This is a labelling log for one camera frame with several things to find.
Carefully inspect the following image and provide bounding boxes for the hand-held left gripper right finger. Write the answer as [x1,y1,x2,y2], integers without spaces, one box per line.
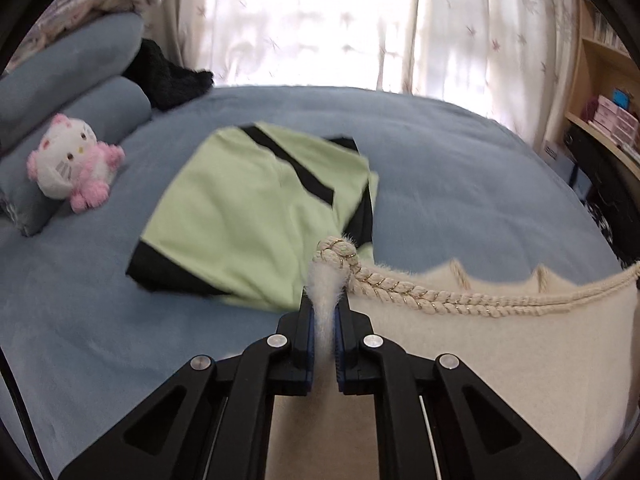
[334,300,583,480]

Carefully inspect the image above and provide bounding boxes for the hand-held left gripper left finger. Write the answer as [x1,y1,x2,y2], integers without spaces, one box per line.
[57,296,317,480]

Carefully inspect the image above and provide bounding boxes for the cream fuzzy cardigan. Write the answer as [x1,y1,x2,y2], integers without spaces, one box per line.
[265,236,640,480]

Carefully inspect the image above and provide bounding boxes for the green and black shirt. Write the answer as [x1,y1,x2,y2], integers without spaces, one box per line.
[125,122,379,311]

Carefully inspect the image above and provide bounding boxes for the black and white patterned cloth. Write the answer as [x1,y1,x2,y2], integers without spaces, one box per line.
[587,202,626,261]

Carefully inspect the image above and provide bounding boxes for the black fuzzy garment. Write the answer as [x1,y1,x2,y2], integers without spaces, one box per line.
[122,39,215,111]

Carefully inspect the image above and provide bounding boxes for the pink and white plush cat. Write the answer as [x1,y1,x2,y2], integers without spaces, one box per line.
[26,112,126,213]

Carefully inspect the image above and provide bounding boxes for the blue rolled pillow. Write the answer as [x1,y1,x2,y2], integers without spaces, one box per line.
[0,12,143,146]
[0,77,153,238]

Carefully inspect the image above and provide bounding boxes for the white floral curtain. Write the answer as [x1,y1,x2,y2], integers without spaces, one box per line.
[175,0,421,93]
[410,0,586,141]

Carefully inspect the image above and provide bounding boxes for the pink drawer organiser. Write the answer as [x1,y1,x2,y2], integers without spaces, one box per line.
[592,95,640,148]

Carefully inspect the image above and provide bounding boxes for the wooden bookshelf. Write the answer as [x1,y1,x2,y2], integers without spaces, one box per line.
[542,0,640,201]

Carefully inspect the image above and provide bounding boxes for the row of books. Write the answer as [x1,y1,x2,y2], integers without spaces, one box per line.
[592,10,631,56]

